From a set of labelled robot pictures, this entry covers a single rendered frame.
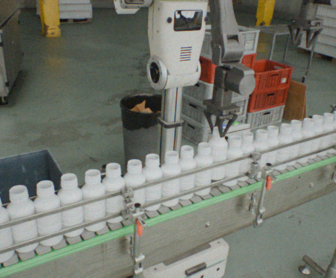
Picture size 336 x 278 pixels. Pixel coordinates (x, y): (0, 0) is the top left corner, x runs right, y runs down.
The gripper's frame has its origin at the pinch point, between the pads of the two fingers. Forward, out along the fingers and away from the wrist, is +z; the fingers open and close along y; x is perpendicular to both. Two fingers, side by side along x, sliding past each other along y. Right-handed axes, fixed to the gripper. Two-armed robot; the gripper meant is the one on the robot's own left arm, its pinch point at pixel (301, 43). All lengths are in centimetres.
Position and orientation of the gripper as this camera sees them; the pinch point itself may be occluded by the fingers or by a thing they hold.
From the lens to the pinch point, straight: 146.2
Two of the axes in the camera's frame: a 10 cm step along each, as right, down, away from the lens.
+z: -0.5, 9.0, 4.4
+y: -5.2, -4.0, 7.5
